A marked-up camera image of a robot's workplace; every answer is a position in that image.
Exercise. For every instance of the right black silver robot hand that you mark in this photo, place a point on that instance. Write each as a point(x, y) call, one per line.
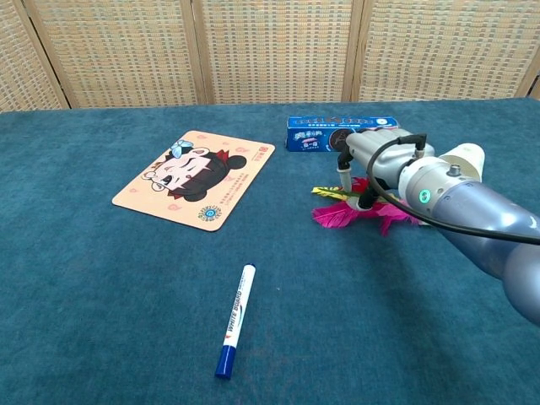
point(379, 154)

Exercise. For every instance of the colourful feather shuttlecock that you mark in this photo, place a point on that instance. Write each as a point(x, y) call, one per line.
point(337, 216)

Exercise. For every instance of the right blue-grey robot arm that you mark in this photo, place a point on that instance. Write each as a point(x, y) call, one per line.
point(472, 211)

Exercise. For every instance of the blue cookie box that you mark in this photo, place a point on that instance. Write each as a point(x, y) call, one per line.
point(312, 136)

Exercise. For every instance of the bamboo folding screen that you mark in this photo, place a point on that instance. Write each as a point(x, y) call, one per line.
point(270, 46)

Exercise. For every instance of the pink cartoon mouse pad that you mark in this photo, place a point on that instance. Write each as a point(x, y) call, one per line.
point(194, 177)

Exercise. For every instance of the white blue whiteboard marker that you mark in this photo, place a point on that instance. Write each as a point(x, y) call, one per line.
point(236, 316)

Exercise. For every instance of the blue felt table cover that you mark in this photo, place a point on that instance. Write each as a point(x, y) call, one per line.
point(105, 274)

